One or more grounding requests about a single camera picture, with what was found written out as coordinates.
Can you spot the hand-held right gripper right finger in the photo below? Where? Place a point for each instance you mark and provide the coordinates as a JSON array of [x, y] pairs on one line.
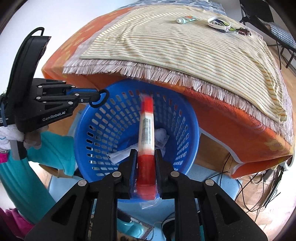
[[159, 166]]

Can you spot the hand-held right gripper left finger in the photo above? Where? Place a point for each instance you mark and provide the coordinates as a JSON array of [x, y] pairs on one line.
[[133, 166]]

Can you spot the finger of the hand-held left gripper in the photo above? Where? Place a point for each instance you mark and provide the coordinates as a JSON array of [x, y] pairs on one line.
[[85, 91], [78, 100]]

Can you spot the white long packet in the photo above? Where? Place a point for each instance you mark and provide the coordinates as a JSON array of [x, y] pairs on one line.
[[119, 156]]

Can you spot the white plastic bag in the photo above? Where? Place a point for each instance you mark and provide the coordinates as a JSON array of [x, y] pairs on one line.
[[160, 136]]

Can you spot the blue plastic basket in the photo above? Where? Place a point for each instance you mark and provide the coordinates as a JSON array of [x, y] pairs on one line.
[[104, 120]]

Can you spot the red box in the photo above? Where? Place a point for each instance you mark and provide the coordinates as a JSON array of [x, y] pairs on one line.
[[145, 129]]

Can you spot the person's left forearm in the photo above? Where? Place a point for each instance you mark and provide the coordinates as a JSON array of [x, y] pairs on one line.
[[34, 180]]

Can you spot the person's left hand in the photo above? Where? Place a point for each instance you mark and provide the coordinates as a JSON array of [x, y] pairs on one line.
[[11, 136]]

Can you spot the light blue mat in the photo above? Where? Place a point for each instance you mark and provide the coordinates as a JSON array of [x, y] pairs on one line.
[[215, 180]]

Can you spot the orange floral blanket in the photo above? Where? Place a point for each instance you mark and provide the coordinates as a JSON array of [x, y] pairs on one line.
[[219, 120]]

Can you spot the yellow striped cloth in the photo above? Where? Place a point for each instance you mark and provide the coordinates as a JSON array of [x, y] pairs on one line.
[[185, 46]]

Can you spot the colourful printed tube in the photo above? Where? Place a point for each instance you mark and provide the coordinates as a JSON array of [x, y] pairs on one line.
[[187, 19]]

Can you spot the pink garment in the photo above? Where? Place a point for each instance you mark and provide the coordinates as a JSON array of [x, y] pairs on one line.
[[13, 227]]

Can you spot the white and blue wristband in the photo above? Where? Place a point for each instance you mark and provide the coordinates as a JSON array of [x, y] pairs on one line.
[[218, 25]]

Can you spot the blue checked cloth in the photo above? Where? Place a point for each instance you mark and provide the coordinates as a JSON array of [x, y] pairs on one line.
[[283, 34]]

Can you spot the black folding chair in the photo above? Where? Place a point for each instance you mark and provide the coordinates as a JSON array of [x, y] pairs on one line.
[[256, 9]]

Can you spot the wooden table frame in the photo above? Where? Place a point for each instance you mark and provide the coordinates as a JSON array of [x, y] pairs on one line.
[[215, 153]]

